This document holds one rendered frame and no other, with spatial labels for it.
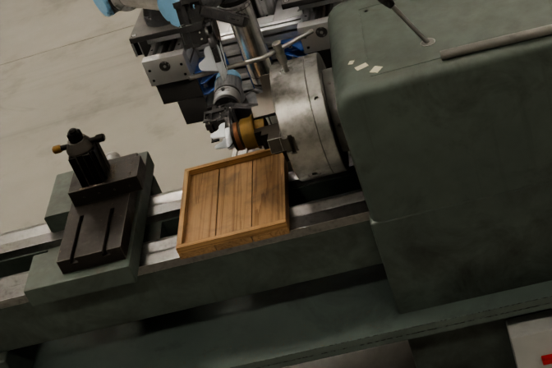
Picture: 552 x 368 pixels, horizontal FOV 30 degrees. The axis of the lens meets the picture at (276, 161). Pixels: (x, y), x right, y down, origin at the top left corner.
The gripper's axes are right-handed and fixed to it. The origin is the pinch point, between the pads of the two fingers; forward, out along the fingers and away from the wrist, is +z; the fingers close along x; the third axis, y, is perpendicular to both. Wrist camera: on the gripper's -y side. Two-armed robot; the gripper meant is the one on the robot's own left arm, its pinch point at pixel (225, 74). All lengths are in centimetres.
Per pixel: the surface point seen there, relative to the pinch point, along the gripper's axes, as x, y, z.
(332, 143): -4.0, -19.9, 23.6
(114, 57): -328, 119, 8
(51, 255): -15, 63, 37
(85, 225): -17, 52, 31
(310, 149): -4.0, -14.5, 23.7
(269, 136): -7.3, -5.0, 18.7
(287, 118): -3.5, -11.1, 14.8
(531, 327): -18, -57, 88
